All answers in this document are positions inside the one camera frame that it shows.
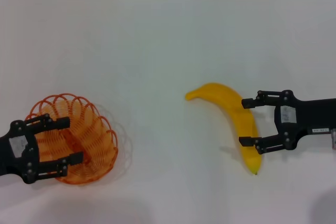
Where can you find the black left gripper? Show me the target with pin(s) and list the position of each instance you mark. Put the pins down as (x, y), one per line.
(15, 155)

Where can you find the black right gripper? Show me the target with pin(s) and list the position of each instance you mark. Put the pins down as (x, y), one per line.
(315, 113)

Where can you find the yellow banana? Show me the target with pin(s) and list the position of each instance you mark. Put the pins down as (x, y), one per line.
(223, 95)

